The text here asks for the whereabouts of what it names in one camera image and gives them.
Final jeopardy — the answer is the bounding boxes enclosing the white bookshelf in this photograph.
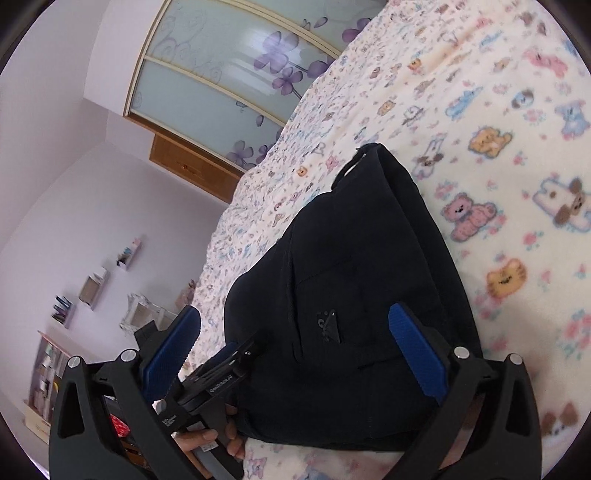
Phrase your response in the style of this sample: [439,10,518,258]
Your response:
[23,330,71,440]

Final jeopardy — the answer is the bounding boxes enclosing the floral glass door wardrobe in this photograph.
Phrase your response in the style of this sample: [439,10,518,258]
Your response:
[122,0,389,175]

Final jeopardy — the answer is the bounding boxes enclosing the black pants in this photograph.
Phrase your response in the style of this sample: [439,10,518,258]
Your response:
[224,142,485,454]

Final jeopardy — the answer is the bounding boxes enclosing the wooden door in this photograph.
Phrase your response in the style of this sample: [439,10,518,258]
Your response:
[148,134,245,205]

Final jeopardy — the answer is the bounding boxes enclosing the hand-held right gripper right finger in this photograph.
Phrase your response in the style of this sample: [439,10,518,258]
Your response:
[389,302,542,480]

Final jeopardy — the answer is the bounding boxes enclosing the white rack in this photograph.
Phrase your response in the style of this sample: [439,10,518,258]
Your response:
[119,292,180,337]

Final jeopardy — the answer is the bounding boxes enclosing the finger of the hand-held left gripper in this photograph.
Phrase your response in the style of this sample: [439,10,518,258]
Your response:
[230,335,260,377]
[203,342,241,372]

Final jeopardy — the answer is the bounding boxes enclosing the person's left hand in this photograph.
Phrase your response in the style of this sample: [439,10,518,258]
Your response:
[174,401,246,464]

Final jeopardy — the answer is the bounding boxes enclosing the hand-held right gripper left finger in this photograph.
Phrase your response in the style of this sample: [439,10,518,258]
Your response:
[48,305,204,480]

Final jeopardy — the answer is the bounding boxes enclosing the bear print fleece blanket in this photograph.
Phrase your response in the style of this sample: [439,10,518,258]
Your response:
[185,0,591,480]

